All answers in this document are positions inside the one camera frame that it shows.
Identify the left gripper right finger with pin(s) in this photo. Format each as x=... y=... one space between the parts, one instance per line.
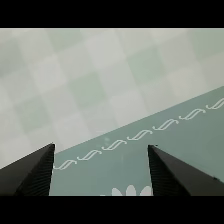
x=176 y=176

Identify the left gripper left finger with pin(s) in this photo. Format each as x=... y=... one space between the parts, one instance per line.
x=30 y=173

